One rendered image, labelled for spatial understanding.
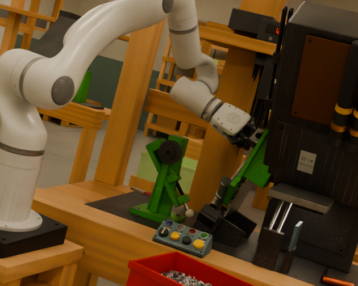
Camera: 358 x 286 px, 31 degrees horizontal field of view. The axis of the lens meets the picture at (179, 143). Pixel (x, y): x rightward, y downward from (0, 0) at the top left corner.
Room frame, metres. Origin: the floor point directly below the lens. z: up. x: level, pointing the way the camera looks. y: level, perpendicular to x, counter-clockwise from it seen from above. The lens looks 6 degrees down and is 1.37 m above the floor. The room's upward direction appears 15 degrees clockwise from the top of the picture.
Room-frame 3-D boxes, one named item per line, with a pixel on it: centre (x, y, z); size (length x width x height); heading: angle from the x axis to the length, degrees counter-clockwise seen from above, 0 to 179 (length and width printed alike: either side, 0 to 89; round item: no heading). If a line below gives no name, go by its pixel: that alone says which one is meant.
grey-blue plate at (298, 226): (1.79, -0.39, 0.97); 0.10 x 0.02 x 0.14; 163
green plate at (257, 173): (1.93, -0.26, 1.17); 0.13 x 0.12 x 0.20; 73
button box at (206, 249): (1.74, -0.08, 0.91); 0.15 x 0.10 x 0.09; 73
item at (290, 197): (1.85, -0.40, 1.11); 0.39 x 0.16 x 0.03; 163
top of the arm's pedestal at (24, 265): (1.59, 0.38, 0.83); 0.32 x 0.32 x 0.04; 66
